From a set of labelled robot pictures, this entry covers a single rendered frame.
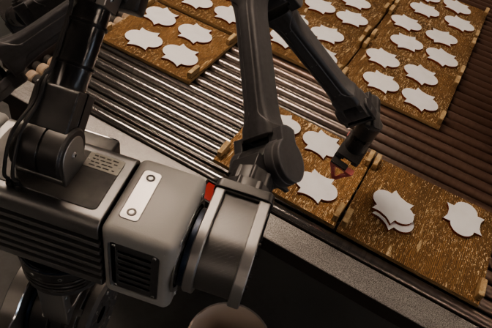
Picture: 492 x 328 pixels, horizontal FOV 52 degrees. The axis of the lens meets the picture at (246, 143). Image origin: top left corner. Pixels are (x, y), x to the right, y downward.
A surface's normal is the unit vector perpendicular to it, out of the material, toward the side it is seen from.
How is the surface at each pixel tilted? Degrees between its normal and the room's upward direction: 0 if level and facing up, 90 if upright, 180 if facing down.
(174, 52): 0
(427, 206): 0
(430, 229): 0
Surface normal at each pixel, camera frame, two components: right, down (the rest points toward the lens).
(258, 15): 0.75, -0.29
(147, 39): 0.16, -0.69
